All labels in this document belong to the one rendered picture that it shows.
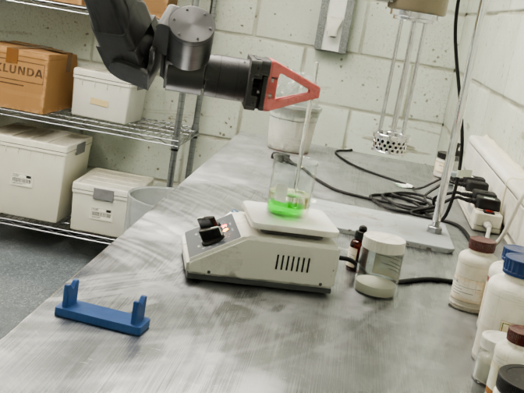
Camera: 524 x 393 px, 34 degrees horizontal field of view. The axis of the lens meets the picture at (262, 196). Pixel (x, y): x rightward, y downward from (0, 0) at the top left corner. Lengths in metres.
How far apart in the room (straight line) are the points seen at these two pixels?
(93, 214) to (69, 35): 0.83
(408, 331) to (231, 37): 2.64
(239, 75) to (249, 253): 0.23
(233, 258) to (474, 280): 0.33
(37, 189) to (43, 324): 2.55
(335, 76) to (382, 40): 0.24
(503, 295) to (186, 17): 0.50
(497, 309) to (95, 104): 2.60
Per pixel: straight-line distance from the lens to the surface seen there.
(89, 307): 0.96
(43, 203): 3.48
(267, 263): 1.11
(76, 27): 3.77
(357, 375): 0.92
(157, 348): 0.90
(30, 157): 3.45
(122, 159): 3.75
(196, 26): 1.06
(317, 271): 1.13
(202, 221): 1.18
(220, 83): 1.11
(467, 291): 1.20
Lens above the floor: 1.11
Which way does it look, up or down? 13 degrees down
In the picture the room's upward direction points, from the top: 10 degrees clockwise
